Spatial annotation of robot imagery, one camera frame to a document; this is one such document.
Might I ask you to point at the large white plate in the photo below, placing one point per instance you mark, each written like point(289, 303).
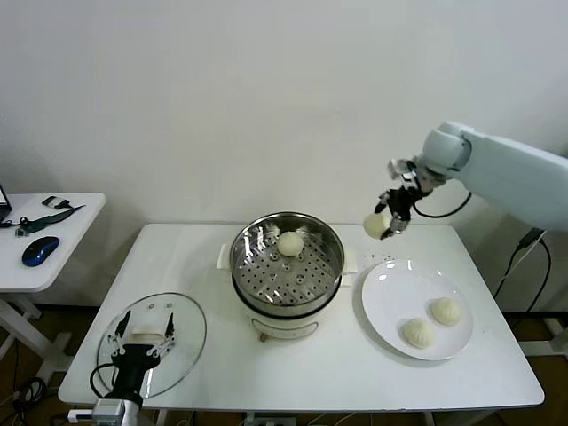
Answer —
point(390, 302)

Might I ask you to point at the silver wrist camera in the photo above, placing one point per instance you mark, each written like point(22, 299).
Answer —
point(108, 408)
point(401, 171)

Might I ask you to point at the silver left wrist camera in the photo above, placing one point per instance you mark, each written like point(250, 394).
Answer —
point(108, 408)

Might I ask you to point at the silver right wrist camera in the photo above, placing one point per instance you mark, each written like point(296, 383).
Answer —
point(401, 171)

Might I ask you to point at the perforated steel steamer basket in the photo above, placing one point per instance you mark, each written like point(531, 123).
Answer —
point(257, 284)

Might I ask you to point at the blue computer mouse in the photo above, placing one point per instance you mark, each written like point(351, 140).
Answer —
point(41, 250)

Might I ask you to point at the white steamed baozi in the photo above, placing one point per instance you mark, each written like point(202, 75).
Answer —
point(419, 333)
point(290, 244)
point(376, 226)
point(445, 310)

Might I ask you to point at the white side table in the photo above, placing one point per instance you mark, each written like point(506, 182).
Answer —
point(66, 248)

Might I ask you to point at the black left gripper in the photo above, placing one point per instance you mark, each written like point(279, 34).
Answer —
point(131, 364)

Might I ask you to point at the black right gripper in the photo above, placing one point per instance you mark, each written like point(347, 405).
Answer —
point(404, 202)

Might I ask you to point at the white stand foot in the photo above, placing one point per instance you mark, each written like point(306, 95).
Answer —
point(541, 346)

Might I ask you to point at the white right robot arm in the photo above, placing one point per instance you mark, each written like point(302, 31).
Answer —
point(510, 168)

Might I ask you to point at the round glass pot lid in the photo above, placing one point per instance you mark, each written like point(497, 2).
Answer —
point(191, 328)

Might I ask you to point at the black power adapter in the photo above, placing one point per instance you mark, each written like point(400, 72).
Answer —
point(530, 239)

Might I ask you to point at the small black white device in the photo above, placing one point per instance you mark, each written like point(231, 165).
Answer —
point(55, 202)

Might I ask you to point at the black laptop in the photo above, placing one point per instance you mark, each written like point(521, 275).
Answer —
point(3, 199)

